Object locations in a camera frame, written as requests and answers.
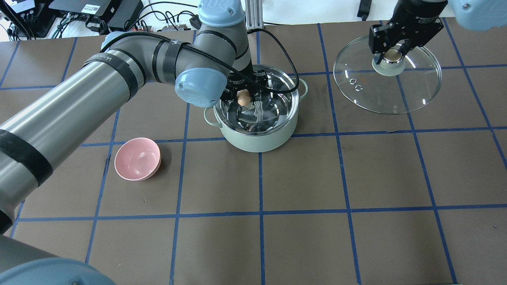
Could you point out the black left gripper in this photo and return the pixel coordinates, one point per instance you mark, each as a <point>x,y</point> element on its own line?
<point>240,82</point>

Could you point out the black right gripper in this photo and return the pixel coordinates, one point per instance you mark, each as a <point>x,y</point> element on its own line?
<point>420,18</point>

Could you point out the brown egg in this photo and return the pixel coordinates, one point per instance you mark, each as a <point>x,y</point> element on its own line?
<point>243,97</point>

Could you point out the glass pot lid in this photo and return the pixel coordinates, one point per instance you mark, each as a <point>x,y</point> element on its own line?
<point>397,85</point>

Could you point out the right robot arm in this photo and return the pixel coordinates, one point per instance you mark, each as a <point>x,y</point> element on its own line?
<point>476,15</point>

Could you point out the pale green electric pot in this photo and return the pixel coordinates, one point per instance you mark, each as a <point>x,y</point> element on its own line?
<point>266,123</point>

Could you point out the pink bowl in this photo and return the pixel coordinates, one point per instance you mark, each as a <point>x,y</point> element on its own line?
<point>138,159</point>

